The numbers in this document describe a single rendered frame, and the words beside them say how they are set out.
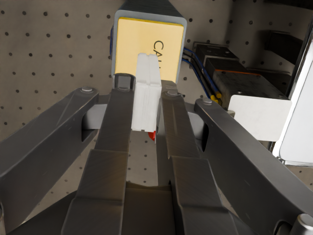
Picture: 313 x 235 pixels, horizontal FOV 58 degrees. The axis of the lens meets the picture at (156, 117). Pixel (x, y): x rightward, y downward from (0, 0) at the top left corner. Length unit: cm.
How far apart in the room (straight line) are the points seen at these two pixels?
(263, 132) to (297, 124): 11
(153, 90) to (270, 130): 32
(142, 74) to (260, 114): 29
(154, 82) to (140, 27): 11
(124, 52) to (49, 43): 52
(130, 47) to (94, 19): 47
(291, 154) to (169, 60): 36
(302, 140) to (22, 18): 67
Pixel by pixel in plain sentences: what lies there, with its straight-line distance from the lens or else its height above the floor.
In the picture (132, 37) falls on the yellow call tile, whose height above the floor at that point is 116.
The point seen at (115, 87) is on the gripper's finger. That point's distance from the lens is 15.
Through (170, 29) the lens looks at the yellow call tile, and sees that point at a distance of 27.
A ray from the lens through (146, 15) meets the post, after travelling 29.
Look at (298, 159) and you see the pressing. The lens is 59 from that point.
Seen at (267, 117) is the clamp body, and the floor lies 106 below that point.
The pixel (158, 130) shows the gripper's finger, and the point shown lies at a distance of 16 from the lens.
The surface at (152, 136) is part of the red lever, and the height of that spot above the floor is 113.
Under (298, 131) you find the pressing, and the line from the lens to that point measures 55.
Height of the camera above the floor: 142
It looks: 64 degrees down
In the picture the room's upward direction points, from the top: 176 degrees clockwise
